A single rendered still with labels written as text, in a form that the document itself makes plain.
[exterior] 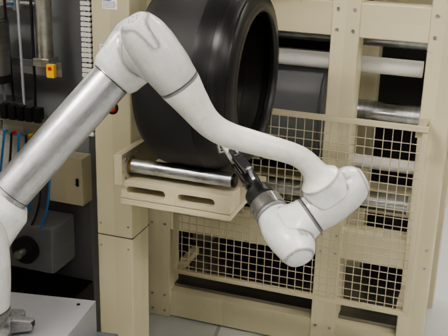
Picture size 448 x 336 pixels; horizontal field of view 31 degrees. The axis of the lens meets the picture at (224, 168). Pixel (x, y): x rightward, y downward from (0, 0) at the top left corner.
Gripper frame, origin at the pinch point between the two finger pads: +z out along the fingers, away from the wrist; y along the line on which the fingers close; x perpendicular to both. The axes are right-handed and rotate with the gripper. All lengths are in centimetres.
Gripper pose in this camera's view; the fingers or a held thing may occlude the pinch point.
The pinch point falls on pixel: (231, 152)
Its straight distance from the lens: 221.7
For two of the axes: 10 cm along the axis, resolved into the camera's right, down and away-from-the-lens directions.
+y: 1.5, 6.6, 7.3
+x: 9.0, -4.0, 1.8
